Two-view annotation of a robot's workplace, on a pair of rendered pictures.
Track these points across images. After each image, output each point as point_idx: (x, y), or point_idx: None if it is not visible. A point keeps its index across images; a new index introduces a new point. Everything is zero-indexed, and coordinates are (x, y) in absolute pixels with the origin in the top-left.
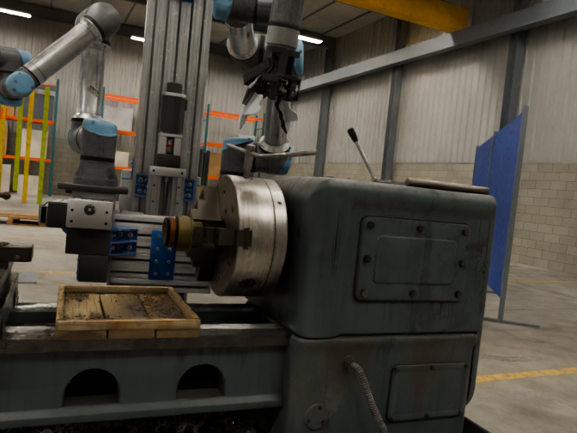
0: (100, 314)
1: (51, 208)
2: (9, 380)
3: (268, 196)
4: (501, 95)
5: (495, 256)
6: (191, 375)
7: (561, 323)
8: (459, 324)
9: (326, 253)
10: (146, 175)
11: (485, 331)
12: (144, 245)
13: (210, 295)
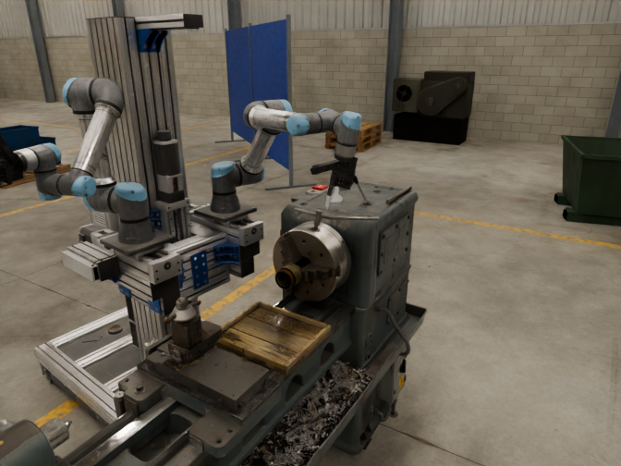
0: (273, 346)
1: (101, 266)
2: None
3: (336, 239)
4: None
5: (275, 136)
6: None
7: (324, 176)
8: (405, 262)
9: (372, 263)
10: (159, 212)
11: (288, 199)
12: (188, 268)
13: (58, 233)
